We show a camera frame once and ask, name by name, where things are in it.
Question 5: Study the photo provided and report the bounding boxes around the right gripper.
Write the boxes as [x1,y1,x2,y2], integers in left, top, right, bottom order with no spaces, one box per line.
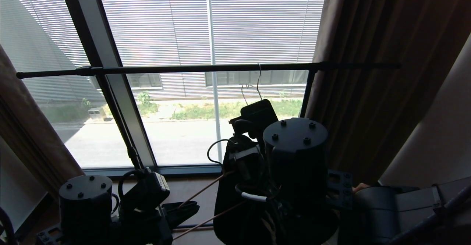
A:
[225,135,265,187]

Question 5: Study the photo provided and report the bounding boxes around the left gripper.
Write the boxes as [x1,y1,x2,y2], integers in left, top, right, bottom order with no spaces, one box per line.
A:
[110,208,173,245]

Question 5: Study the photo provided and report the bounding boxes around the black garment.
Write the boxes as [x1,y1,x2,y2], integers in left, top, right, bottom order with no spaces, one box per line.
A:
[213,138,284,245]

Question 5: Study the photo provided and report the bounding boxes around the pink clothes hanger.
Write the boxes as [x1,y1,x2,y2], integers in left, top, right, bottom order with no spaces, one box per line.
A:
[172,170,247,241]
[241,63,263,106]

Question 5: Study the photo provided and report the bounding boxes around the black clothes rack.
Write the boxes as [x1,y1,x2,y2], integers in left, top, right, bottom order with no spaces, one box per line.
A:
[16,61,402,231]

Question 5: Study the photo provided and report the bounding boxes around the window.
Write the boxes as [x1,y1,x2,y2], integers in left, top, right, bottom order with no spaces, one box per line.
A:
[0,0,330,177]

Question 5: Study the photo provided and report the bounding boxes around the brown curtain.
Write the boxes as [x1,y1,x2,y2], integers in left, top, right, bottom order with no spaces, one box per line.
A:
[0,45,85,201]
[305,0,471,187]

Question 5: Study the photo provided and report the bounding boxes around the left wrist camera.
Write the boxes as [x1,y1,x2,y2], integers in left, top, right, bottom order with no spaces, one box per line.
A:
[118,170,171,220]

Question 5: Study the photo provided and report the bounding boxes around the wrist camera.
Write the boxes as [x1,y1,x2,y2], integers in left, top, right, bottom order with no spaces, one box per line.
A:
[118,170,171,220]
[229,99,279,139]

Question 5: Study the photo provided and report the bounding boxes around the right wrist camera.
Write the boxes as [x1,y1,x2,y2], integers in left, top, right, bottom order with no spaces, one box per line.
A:
[229,99,279,139]

